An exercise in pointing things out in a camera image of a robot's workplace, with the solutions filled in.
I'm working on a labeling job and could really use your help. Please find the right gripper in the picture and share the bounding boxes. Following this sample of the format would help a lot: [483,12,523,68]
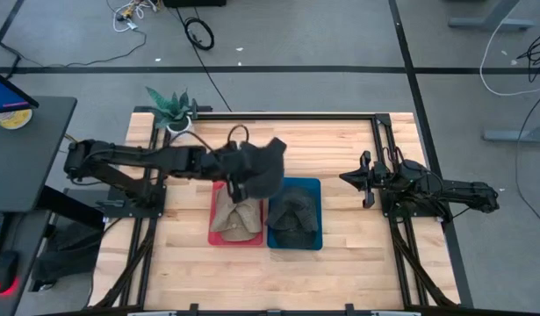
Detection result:
[339,151,376,210]

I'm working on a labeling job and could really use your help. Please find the tan hat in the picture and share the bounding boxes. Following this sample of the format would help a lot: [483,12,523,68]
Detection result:
[220,186,263,214]
[209,199,264,243]

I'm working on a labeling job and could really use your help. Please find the dark grey hat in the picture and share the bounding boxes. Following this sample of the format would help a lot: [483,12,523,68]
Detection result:
[227,137,289,199]
[267,186,320,249]

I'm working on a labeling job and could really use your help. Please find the blue plastic bin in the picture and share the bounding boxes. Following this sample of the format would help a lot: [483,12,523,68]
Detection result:
[266,176,324,252]

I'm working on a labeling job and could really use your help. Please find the red plastic bin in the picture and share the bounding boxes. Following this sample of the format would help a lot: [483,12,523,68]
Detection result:
[206,180,265,248]

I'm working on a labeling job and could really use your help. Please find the potted plant white pot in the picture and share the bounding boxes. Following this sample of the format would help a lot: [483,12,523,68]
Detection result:
[145,86,199,135]

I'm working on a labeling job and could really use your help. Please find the office chair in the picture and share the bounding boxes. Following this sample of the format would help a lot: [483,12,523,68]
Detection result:
[29,218,104,293]

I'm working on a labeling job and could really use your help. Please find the black box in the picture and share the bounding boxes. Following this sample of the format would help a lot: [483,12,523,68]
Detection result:
[162,0,228,9]

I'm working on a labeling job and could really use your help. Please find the black desk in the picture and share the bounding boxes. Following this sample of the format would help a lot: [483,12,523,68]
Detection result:
[0,96,78,316]

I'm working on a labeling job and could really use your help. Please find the black computer mouse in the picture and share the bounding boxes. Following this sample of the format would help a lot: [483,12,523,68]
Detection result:
[0,249,20,295]

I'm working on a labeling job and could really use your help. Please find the computer monitor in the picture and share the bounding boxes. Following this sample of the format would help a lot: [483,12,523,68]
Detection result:
[0,67,40,116]

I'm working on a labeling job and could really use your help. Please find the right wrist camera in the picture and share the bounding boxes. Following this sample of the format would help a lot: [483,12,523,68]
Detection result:
[372,162,392,192]

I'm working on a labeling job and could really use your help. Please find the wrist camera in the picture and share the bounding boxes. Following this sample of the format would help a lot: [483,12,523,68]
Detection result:
[206,148,235,179]
[372,162,392,192]

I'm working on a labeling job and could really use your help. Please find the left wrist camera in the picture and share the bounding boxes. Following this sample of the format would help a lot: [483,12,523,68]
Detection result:
[206,148,235,179]

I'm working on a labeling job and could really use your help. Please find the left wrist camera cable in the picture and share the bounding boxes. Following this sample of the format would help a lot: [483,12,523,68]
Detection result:
[227,124,252,148]

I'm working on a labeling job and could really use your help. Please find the black table frame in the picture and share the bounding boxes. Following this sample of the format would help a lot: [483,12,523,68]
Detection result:
[88,104,475,316]

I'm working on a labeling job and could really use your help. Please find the black floor cable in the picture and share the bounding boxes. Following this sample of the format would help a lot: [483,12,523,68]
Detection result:
[514,86,540,234]
[176,7,234,113]
[0,19,148,70]

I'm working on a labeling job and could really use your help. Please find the coiled black cable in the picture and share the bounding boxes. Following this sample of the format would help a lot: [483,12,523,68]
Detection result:
[183,16,216,52]

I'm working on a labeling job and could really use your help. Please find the grey desk leg frame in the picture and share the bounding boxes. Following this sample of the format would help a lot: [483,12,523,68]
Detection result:
[448,0,536,32]
[482,118,540,144]

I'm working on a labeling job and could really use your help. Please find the white cable tangle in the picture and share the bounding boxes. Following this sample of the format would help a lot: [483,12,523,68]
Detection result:
[105,0,160,34]

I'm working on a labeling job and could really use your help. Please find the black cable bundle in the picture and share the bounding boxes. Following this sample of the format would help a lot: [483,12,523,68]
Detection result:
[515,25,540,84]

